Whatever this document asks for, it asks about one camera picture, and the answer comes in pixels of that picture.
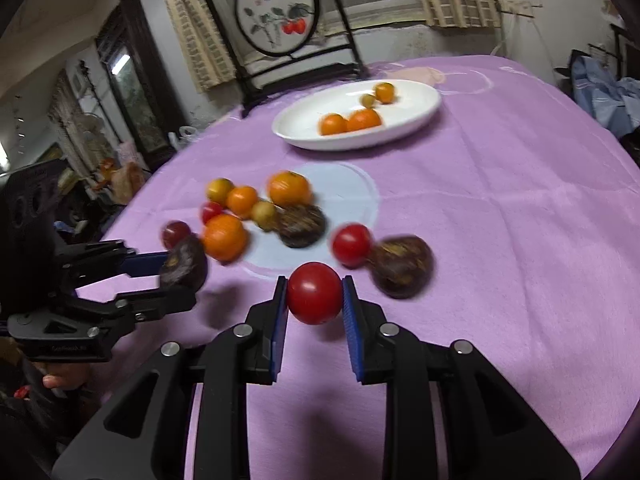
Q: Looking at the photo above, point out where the dark wooden framed picture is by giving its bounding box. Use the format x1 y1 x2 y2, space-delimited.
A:
94 0 174 169

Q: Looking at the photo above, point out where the yellow orange fruit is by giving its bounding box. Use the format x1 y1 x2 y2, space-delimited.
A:
206 178 235 204

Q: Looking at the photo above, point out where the orange plastic bag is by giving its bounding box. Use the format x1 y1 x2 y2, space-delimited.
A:
106 160 149 204

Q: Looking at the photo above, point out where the large red tomato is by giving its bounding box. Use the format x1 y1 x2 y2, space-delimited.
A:
286 261 344 326

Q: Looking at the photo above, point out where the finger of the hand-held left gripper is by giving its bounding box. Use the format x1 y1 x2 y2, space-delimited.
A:
56 241 172 287
75 284 197 329

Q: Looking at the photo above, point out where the round embroidered table screen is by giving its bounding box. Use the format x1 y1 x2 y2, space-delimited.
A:
202 0 369 119

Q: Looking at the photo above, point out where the white oval plate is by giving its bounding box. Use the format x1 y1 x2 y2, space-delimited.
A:
271 79 443 151

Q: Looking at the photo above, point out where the blue clothes pile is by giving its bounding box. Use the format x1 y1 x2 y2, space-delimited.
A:
570 55 640 137

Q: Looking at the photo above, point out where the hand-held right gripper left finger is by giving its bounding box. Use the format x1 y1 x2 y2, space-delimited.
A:
50 276 289 480

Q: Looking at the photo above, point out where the dark purple passion fruit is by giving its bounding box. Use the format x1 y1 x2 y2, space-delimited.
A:
369 235 435 299
276 204 327 249
159 236 209 292

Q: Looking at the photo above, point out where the purple tablecloth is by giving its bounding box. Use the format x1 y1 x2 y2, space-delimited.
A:
75 55 640 480

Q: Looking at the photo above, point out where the person's left hand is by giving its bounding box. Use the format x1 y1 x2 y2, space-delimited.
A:
42 362 94 391

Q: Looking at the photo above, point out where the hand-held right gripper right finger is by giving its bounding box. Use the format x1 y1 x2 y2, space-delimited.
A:
342 275 582 480

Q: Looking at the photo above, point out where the white plastic bag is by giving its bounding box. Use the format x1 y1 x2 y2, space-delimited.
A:
169 125 199 149

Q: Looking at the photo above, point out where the standing fan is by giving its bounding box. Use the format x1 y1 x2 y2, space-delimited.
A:
70 110 119 162

